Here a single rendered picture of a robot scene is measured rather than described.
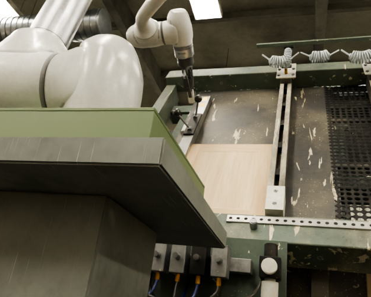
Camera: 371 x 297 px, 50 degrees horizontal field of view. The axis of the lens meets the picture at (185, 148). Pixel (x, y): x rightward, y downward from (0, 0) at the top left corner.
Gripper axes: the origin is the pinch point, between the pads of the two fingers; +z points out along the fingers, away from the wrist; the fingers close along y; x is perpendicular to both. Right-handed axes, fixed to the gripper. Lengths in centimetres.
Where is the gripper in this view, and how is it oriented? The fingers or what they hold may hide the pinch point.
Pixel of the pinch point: (191, 96)
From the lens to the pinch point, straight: 194.9
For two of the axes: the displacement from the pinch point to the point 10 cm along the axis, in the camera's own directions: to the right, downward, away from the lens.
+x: 9.6, 0.1, -2.9
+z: 1.5, 8.4, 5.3
